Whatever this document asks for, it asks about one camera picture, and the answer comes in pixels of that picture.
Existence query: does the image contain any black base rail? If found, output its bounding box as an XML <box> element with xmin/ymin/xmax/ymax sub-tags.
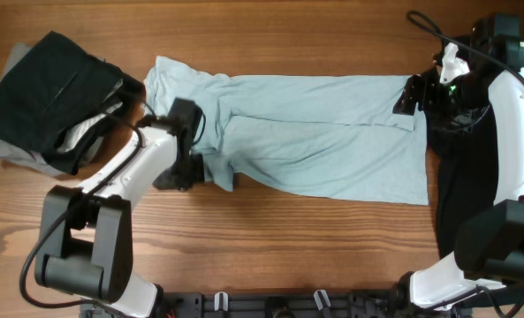
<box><xmin>79</xmin><ymin>290</ymin><xmax>404</xmax><ymax>318</ymax></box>

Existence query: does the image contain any light blue t-shirt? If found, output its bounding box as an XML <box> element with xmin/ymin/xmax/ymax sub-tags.
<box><xmin>144</xmin><ymin>57</ymin><xmax>429</xmax><ymax>205</ymax></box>

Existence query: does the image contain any black shirt at right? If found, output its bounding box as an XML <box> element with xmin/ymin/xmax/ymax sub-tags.
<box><xmin>428</xmin><ymin>109</ymin><xmax>498</xmax><ymax>258</ymax></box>

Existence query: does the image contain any black folded garment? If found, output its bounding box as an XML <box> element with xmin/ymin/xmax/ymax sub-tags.
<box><xmin>0</xmin><ymin>32</ymin><xmax>143</xmax><ymax>175</ymax></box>

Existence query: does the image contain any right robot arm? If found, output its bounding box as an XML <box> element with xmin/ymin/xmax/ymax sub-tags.
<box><xmin>369</xmin><ymin>67</ymin><xmax>524</xmax><ymax>317</ymax></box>

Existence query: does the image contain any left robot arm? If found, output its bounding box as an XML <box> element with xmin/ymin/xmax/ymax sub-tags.
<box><xmin>20</xmin><ymin>123</ymin><xmax>203</xmax><ymax>317</ymax></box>

